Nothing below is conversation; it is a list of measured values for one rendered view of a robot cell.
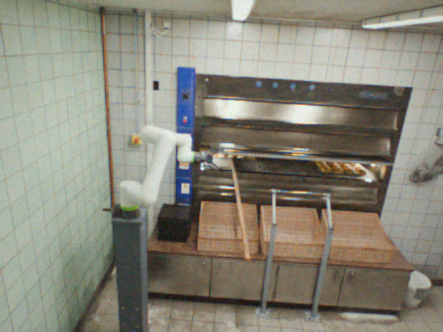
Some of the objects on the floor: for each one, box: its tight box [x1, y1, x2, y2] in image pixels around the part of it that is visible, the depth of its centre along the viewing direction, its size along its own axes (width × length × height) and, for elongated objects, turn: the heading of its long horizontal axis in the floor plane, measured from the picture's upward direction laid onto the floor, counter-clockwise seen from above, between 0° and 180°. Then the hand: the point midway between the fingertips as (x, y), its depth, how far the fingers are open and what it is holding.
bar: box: [194, 184, 334, 322], centre depth 308 cm, size 31×127×118 cm, turn 79°
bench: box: [146, 221, 414, 315], centre depth 337 cm, size 56×242×58 cm, turn 79°
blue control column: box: [175, 66, 196, 222], centre depth 427 cm, size 193×16×215 cm, turn 169°
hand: (226, 159), depth 272 cm, fingers open, 13 cm apart
